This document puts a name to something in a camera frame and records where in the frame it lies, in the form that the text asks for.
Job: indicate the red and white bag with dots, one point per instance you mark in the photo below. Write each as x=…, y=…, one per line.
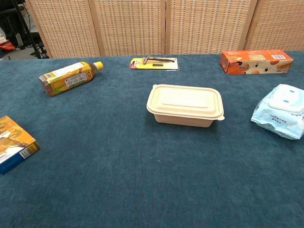
x=9, y=45

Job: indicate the razor in yellow blister pack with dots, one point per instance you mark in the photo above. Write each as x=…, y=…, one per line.
x=154, y=63

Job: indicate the blue table cloth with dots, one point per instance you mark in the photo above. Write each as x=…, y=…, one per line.
x=142, y=166

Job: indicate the long orange cardboard box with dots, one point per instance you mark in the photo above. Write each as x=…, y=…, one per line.
x=256, y=62

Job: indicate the beige lidded food container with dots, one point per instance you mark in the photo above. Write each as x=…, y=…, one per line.
x=185, y=104

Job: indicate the black tripod stand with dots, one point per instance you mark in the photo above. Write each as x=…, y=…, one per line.
x=28, y=31

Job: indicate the yellow box with blue side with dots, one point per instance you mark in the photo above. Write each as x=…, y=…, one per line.
x=14, y=142

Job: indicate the corn tea bottle yellow cap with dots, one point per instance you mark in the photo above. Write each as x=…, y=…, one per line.
x=67, y=79

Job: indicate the light blue wet wipes pack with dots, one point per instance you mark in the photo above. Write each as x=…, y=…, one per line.
x=280, y=111

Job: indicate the woven wooden folding screen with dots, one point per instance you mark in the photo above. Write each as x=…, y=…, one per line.
x=152, y=26

